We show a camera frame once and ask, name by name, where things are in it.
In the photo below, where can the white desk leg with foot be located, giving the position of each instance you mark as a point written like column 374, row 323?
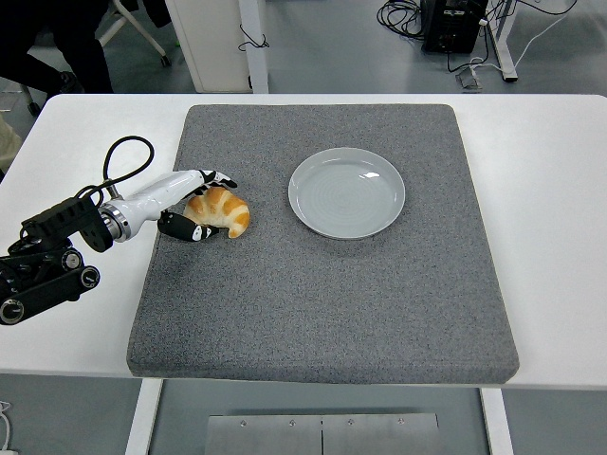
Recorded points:
column 503, row 42

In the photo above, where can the beige box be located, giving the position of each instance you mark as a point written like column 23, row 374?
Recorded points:
column 7, row 142

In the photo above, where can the black computer box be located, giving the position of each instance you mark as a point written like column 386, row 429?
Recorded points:
column 450, row 28

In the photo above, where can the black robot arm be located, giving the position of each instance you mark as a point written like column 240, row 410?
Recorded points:
column 47, row 284

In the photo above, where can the person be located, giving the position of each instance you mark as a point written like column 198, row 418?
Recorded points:
column 80, row 52

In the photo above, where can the white cabinet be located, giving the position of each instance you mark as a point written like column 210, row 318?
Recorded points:
column 208, row 42

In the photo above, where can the grey felt mat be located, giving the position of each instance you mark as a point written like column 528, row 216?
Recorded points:
column 308, row 294

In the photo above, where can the grey metal plate with screws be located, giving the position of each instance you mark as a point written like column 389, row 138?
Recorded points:
column 322, row 433

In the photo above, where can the golden croissant bread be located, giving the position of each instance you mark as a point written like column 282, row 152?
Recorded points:
column 223, row 208

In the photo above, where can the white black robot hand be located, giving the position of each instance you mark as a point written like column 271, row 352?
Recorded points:
column 161, row 194

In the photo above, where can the white table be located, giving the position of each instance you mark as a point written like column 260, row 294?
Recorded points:
column 545, row 237

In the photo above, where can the round grey plate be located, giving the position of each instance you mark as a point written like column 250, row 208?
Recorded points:
column 346, row 194

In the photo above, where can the white office chair base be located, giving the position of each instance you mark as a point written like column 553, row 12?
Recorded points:
column 152, row 40

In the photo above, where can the clear plastic piece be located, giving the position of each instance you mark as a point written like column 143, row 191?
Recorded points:
column 469, row 79

